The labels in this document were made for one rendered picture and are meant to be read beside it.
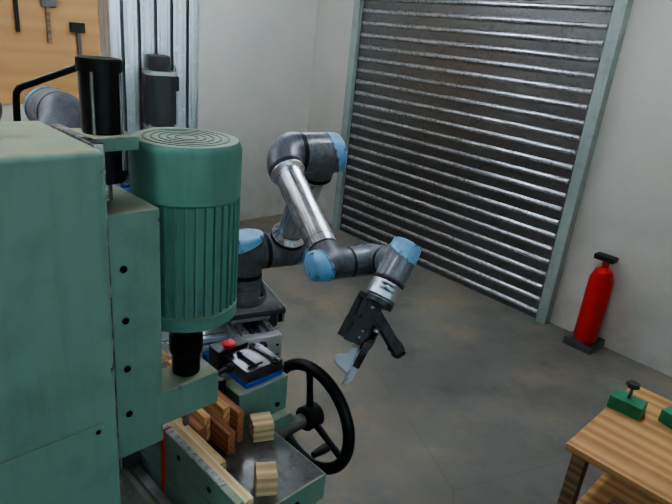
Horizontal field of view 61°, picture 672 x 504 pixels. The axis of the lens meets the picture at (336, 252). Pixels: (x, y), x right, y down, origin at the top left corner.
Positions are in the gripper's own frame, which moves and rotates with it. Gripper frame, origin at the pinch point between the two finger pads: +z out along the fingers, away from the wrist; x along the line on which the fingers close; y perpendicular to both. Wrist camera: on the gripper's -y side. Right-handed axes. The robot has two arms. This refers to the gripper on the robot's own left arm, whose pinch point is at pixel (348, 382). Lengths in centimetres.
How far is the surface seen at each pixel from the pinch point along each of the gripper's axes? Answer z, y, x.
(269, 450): 18.7, 9.0, 13.9
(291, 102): -187, 128, -351
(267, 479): 21.0, 7.2, 26.0
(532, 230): -139, -83, -231
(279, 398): 10.3, 12.1, 0.2
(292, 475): 19.7, 3.1, 19.3
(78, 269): 2, 42, 58
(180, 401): 16.6, 27.5, 25.3
